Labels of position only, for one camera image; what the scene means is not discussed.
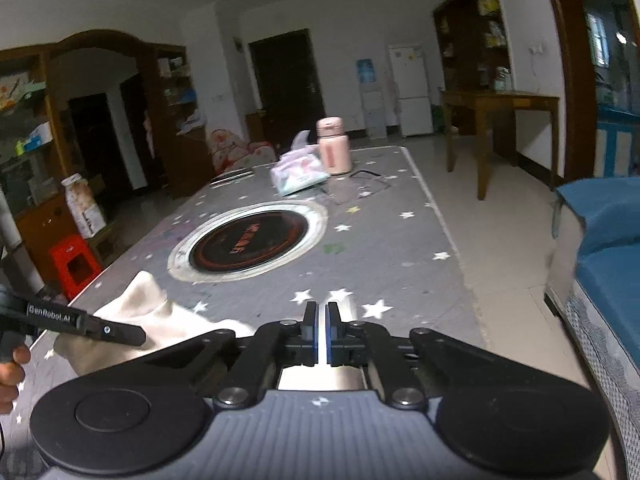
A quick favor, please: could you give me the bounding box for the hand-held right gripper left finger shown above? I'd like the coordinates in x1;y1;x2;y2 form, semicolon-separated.
145;301;319;411

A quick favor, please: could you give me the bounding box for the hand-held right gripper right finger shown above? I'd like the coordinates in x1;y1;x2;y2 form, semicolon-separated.
326;301;493;411

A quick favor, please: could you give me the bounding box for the cream white garment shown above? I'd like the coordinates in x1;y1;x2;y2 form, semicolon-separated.
52;270;368;392

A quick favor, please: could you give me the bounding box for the person's left hand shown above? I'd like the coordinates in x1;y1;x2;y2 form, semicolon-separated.
0;346;32;416

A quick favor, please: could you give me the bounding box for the red plastic stool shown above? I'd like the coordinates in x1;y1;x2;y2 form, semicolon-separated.
48;234;103;302

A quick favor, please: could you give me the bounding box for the grey star print table cover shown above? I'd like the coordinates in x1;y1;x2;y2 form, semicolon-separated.
0;145;488;480

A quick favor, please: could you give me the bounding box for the round black built-in cooktop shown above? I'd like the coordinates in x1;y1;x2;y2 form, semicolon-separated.
167;201;329;284

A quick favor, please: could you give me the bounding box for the printed white carton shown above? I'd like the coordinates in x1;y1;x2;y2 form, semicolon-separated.
61;174;107;239

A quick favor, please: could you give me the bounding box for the clear plastic sheet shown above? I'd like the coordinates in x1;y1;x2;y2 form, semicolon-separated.
327;172;396;206

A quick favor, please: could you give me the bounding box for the soft tissue pack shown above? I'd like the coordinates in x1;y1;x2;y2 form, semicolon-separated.
270;130;331;197

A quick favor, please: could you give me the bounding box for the wooden display shelf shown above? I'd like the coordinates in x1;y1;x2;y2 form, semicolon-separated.
0;50;68;281

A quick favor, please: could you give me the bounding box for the pink thermos bottle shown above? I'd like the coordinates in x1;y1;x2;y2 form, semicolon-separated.
316;116;353;176

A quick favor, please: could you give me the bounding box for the water dispenser with blue bottle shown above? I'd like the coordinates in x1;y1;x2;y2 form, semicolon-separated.
356;59;387;140

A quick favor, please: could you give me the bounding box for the wooden shelf beside archway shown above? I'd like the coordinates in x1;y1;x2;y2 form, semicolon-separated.
150;44;216;196

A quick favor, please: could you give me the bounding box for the dark wooden door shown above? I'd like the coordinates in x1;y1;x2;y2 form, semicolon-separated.
248;30;326;153

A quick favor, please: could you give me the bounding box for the white refrigerator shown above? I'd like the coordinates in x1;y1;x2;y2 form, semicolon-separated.
389;44;434;137

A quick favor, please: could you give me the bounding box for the brown wooden side table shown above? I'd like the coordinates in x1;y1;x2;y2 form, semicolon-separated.
440;89;561;201

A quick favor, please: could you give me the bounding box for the blue sofa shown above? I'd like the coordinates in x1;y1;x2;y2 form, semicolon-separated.
545;176;640;480

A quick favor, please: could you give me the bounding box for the tall dark wooden cabinet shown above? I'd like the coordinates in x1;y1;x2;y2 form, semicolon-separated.
432;0;516;136

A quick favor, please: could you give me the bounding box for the blue and white cabinet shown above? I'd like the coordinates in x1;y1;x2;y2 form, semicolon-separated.
596;110;640;178

